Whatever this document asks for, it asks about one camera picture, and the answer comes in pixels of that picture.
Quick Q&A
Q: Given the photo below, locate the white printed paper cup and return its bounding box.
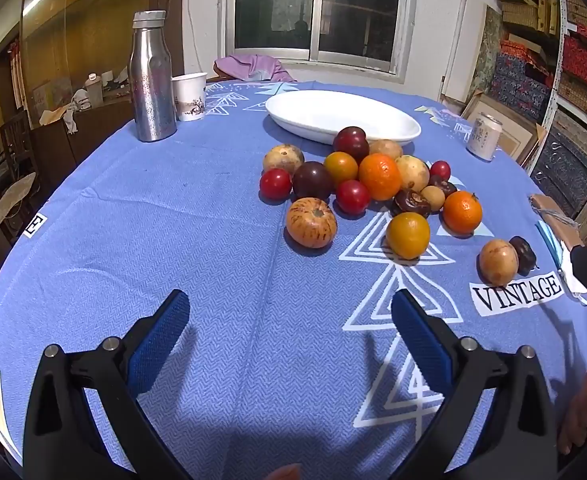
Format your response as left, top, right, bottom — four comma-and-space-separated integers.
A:
172, 72, 208, 122

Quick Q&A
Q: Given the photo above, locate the orange yellow round fruit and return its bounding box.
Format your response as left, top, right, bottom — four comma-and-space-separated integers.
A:
323, 151, 359, 186
385, 211, 431, 260

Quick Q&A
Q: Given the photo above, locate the dark red plum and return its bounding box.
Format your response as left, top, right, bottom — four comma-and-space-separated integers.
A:
332, 126, 371, 163

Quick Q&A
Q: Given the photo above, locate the sliding glass window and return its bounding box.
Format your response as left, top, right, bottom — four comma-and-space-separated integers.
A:
221, 0, 419, 78

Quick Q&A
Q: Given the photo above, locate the blue printed tablecloth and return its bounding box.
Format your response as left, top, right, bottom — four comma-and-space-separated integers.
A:
0, 79, 587, 480

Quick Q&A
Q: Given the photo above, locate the white drink can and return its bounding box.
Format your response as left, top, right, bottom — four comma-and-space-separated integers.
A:
465, 112, 503, 162

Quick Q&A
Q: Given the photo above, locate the person's left hand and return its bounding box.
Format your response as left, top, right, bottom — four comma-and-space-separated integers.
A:
266, 463, 304, 480

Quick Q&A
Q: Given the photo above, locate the dark brown mangosteen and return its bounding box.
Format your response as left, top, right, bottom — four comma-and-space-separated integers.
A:
426, 175, 458, 198
508, 236, 539, 276
392, 189, 432, 218

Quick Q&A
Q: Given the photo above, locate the white metal shelf rack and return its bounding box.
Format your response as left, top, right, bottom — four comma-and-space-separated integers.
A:
528, 0, 587, 186

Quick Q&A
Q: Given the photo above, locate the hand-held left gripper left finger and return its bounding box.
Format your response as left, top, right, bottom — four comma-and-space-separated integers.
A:
22, 289, 194, 480

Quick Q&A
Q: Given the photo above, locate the orange striped round fruit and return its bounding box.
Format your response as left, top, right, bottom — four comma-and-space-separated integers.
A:
286, 197, 338, 249

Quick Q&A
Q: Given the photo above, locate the stack of patterned boxes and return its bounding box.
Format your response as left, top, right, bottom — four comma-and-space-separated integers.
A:
491, 0, 587, 241

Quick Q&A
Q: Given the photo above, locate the low wooden sideboard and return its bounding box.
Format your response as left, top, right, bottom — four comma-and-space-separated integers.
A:
28, 92, 137, 196

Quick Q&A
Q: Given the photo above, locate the flat cardboard box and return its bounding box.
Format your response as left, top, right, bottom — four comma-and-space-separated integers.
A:
461, 90, 547, 167

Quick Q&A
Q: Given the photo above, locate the stainless steel bottle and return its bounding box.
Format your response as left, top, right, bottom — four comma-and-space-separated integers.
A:
128, 10, 178, 143

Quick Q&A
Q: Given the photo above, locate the dark purple plum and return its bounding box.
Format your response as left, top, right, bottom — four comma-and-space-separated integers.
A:
292, 161, 335, 201

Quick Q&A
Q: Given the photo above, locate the tall wooden cabinet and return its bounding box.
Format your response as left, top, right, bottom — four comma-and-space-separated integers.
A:
18, 0, 187, 111

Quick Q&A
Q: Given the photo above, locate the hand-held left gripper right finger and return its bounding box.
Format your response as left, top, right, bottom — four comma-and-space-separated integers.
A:
391, 287, 559, 480

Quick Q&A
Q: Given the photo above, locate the person's right hand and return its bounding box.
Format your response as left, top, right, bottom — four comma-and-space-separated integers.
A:
557, 334, 587, 457

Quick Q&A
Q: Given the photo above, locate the green patterned board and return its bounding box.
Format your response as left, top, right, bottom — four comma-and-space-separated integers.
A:
473, 4, 505, 92

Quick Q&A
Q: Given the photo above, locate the white rag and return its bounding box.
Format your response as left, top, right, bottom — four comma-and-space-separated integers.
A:
64, 89, 92, 134

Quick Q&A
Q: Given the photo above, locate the brown parcel with string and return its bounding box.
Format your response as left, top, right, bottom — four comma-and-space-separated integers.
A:
529, 194, 581, 241

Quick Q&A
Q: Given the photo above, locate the dark wooden chair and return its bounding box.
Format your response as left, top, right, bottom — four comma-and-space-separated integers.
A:
0, 110, 42, 241

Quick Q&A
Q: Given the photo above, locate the blue and white wrapper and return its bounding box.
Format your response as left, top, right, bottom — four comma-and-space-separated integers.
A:
536, 220, 587, 307

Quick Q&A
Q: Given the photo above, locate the orange mandarin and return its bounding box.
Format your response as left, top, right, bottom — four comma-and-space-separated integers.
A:
357, 153, 403, 202
442, 190, 483, 236

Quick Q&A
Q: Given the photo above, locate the white oval plate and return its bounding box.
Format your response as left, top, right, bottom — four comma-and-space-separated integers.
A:
265, 91, 421, 146

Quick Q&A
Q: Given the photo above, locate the purple cloth jacket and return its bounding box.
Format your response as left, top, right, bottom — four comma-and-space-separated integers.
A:
214, 54, 299, 83

